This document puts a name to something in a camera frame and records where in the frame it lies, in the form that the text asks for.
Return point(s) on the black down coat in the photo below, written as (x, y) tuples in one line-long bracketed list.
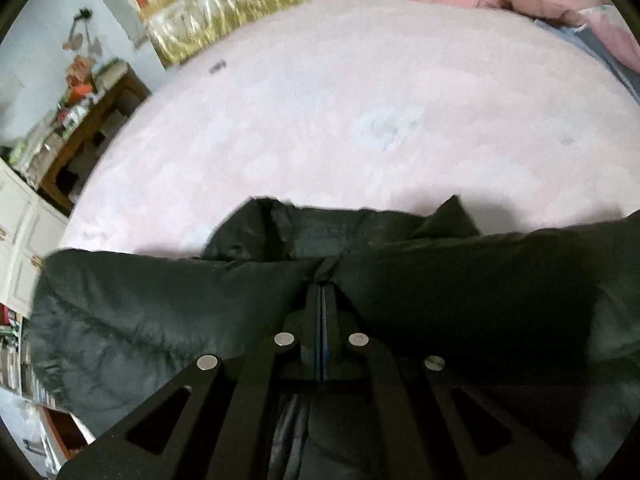
[(150, 300)]

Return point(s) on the bed with pink sheet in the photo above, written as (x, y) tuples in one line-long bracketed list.
[(350, 110)]

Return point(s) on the light blue cloth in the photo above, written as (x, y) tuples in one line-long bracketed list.
[(590, 40)]

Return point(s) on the bookshelf with books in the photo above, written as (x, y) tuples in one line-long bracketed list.
[(20, 370)]

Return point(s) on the tree print curtain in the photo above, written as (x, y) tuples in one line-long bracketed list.
[(240, 5)]

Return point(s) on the white cabinet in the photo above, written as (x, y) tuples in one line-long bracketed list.
[(20, 240)]

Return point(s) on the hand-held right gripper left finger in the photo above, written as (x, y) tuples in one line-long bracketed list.
[(310, 330)]

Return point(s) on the wooden desk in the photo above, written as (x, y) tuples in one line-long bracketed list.
[(115, 102)]

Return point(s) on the pink and white pillow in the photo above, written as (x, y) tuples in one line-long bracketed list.
[(617, 37)]

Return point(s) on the pile of desk clutter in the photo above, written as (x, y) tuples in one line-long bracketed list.
[(55, 135)]

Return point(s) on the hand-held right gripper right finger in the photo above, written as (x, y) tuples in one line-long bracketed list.
[(334, 330)]

